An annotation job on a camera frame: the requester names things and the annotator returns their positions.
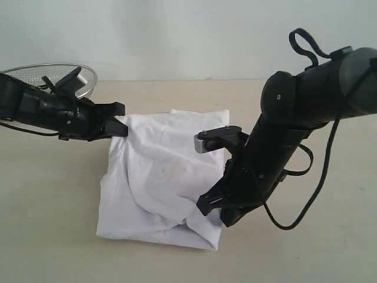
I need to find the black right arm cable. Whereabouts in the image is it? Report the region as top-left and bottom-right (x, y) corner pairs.
(264, 28), (377, 230)

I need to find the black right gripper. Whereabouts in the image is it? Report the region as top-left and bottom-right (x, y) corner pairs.
(196, 156), (283, 227)

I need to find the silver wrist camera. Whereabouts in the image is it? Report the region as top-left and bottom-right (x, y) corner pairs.
(194, 125), (250, 160)
(41, 67), (89, 103)

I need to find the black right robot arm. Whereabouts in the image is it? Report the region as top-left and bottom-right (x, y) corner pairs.
(194, 47), (376, 226)

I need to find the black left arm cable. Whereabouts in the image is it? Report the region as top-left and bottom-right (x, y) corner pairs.
(0, 117), (61, 137)

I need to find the metal wire mesh basket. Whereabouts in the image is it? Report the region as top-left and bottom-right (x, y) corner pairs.
(1, 62), (98, 98)

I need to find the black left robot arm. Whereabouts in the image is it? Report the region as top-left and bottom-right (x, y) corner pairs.
(1, 74), (128, 142)

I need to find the white t-shirt red logo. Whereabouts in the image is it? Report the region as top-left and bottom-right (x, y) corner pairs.
(96, 110), (230, 251)

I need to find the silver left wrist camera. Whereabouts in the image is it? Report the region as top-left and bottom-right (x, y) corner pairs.
(41, 67), (89, 103)

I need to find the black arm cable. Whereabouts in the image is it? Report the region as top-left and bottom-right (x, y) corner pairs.
(0, 117), (61, 137)
(264, 28), (377, 230)

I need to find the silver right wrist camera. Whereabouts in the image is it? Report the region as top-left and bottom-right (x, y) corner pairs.
(194, 125), (250, 160)

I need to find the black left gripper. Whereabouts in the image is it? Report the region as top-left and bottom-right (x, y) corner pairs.
(58, 98), (128, 142)

